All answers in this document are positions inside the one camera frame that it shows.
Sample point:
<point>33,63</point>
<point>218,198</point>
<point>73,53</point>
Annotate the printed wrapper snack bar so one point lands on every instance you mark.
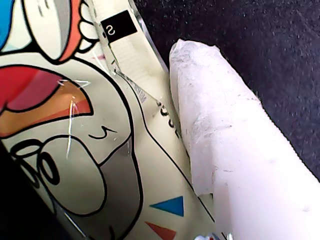
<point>75,150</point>

